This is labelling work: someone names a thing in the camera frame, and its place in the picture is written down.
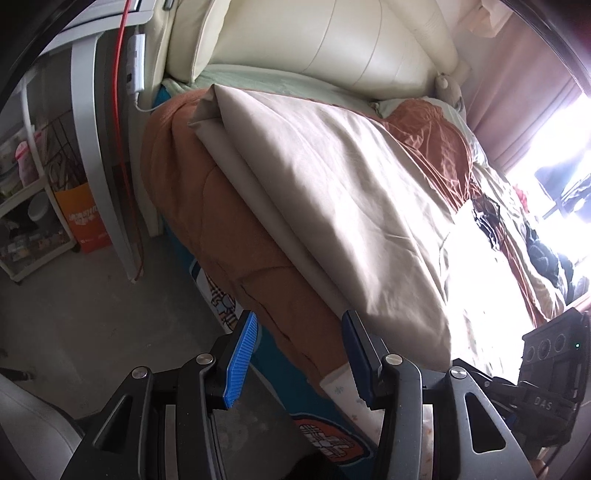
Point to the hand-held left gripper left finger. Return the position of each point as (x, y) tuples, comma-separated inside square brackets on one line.
[(238, 364)]

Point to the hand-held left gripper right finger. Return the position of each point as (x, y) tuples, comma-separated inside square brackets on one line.
[(358, 364)]

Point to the beige zip jacket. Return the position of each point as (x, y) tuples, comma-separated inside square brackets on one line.
[(323, 194)]

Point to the dark grey clothes pile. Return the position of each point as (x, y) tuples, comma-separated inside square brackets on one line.
[(540, 258)]

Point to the pink clothes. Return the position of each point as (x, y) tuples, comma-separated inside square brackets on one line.
[(521, 194)]

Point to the dark hanging clothes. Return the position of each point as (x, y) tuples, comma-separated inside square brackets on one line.
[(570, 189)]

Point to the white floral bed sheet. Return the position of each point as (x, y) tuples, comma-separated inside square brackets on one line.
[(480, 300)]

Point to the brown and beige comforter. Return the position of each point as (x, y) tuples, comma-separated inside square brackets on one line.
[(221, 244)]

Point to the orange bag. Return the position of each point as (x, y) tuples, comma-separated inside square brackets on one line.
[(85, 217)]

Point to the window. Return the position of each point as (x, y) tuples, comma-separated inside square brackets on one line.
[(568, 134)]

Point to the white shelf cart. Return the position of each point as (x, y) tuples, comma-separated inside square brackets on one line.
[(18, 258)]

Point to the white bowl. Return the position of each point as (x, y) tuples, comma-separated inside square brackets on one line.
[(39, 207)]

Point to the pink curtain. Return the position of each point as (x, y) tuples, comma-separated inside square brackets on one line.
[(521, 83)]

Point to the light green pillow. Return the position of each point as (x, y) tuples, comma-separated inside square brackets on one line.
[(277, 83)]

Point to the grey stuffed toy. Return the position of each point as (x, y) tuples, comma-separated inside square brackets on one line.
[(448, 87)]

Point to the pink bottle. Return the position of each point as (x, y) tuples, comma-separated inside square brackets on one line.
[(23, 161)]

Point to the white power strip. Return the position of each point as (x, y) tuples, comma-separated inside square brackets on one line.
[(135, 64)]

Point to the cream padded headboard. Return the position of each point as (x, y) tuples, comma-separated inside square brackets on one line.
[(323, 41)]

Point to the white curved furniture frame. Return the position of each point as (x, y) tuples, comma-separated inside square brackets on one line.
[(92, 138)]

